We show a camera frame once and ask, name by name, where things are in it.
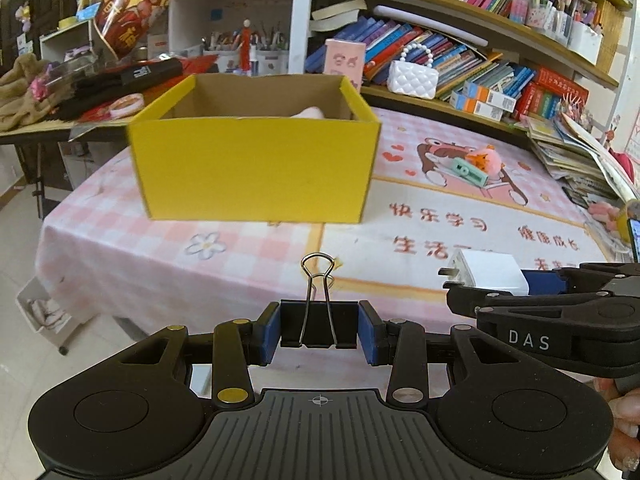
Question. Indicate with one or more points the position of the pink cartoon pen holder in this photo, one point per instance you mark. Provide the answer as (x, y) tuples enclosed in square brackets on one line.
[(345, 58)]

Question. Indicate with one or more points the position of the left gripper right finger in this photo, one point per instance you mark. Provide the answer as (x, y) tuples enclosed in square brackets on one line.
[(372, 334)]

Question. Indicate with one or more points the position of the black binder clip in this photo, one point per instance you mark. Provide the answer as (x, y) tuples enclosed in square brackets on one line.
[(316, 321)]

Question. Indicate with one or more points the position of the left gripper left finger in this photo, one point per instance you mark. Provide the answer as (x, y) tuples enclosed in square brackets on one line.
[(266, 334)]

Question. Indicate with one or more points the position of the stack of magazines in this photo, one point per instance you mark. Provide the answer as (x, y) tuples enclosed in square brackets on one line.
[(579, 161)]

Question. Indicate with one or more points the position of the red dressed figurine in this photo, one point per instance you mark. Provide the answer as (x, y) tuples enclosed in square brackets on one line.
[(245, 35)]

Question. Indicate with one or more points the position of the white shelf cabinet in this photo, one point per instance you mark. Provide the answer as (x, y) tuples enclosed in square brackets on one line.
[(190, 28)]

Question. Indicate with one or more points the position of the white charger plug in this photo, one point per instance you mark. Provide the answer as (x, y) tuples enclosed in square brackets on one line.
[(485, 270)]

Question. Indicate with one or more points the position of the person's right hand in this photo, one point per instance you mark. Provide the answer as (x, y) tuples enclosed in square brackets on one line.
[(624, 446)]

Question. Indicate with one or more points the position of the wooden bookshelf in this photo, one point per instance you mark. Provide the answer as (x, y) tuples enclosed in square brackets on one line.
[(610, 97)]

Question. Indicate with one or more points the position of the white quilted pearl handbag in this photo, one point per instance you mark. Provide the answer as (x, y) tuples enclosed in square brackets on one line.
[(411, 79)]

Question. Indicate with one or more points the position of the pink item inside box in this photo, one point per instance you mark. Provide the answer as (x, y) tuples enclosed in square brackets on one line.
[(312, 112)]

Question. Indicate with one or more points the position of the red figure foil balloon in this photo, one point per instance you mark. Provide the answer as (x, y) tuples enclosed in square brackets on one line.
[(122, 23)]

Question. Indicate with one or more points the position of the pink checkered tablecloth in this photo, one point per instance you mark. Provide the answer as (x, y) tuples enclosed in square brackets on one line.
[(99, 252)]

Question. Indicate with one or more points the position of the black side table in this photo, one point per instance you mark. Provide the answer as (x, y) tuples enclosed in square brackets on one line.
[(58, 156)]

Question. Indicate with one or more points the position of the mint green toy camera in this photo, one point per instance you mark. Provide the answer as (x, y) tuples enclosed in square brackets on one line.
[(468, 172)]

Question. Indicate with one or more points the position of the brown plush fabric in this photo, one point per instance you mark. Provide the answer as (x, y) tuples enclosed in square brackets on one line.
[(25, 98)]

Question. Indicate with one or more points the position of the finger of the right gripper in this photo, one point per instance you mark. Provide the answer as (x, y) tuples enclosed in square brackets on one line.
[(544, 283)]

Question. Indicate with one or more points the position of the yellow cardboard box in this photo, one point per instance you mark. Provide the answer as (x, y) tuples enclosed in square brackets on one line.
[(222, 147)]

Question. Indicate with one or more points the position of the red thick dictionary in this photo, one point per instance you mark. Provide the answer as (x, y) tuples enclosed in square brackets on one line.
[(560, 85)]

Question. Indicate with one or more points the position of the black long box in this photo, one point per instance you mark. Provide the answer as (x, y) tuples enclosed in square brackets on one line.
[(150, 74)]

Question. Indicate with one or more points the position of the pink fluffy plush toy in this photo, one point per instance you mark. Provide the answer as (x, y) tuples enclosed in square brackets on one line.
[(487, 160)]

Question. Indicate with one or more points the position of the black smartphone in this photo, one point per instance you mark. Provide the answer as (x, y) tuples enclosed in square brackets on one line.
[(633, 226)]

